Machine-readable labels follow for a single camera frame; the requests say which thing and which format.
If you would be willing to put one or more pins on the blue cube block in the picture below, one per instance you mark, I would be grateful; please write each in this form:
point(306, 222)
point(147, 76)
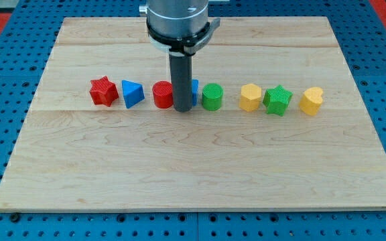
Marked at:
point(195, 84)

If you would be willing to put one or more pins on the yellow hexagon block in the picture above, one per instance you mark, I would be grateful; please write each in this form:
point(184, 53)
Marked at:
point(250, 97)

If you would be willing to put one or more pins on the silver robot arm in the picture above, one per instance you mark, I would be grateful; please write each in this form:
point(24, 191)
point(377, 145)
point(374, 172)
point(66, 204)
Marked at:
point(178, 27)

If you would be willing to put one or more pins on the wooden board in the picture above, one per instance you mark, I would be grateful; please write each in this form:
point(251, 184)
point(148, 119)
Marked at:
point(74, 156)

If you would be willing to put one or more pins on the red cylinder block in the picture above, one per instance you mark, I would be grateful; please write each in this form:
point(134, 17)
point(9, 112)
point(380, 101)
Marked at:
point(162, 94)

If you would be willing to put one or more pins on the green cylinder block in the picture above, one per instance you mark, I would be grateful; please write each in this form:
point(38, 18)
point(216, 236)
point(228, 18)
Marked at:
point(212, 96)

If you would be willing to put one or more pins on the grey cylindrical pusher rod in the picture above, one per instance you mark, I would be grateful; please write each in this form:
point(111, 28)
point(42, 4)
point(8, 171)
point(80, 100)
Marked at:
point(181, 79)

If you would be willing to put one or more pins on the yellow heart block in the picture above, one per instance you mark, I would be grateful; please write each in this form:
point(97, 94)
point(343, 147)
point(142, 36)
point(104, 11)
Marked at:
point(311, 100)

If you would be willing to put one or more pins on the green star block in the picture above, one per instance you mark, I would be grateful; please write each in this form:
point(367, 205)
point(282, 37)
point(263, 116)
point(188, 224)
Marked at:
point(277, 100)

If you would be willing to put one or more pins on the blue triangle block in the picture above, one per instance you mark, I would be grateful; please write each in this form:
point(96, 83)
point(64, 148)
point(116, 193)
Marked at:
point(132, 93)

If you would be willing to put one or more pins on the red star block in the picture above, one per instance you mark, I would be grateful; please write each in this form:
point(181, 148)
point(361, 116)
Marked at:
point(103, 91)

